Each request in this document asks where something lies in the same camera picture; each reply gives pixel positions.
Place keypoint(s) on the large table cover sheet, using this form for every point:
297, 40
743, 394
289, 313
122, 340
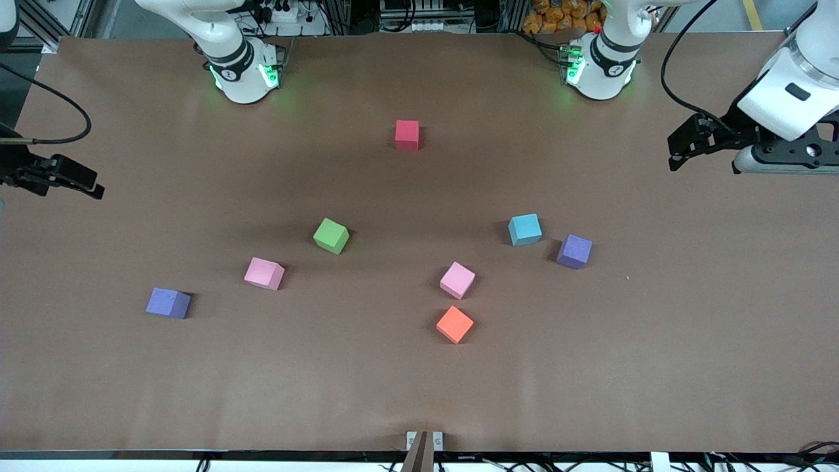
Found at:
655, 360

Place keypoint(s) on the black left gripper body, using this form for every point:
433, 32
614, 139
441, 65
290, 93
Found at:
739, 130

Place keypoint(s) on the purple foam block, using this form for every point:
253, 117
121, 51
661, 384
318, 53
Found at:
574, 251
167, 303

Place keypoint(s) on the orange foam block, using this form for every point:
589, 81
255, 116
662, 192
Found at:
454, 324

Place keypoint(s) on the crimson foam block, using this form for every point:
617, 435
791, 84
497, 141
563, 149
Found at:
407, 133

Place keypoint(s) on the aluminium frame strut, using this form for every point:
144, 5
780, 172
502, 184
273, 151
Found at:
49, 29

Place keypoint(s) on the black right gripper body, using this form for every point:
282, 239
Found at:
14, 168

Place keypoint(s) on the small metal table bracket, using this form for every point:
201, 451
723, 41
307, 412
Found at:
411, 440

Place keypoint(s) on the orange snack bag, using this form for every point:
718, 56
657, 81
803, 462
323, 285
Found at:
557, 16

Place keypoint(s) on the light pink foam block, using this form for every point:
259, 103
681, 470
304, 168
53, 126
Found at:
262, 272
457, 280

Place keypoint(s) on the white power strip with plugs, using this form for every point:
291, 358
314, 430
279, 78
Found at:
292, 18

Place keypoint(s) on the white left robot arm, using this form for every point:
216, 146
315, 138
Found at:
786, 85

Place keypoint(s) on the sky blue foam block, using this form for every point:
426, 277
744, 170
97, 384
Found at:
524, 228

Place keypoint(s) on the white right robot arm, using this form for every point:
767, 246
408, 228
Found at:
242, 72

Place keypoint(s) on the long grey power strip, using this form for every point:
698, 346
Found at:
426, 27

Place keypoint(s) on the green foam block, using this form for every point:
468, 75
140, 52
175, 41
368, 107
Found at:
331, 235

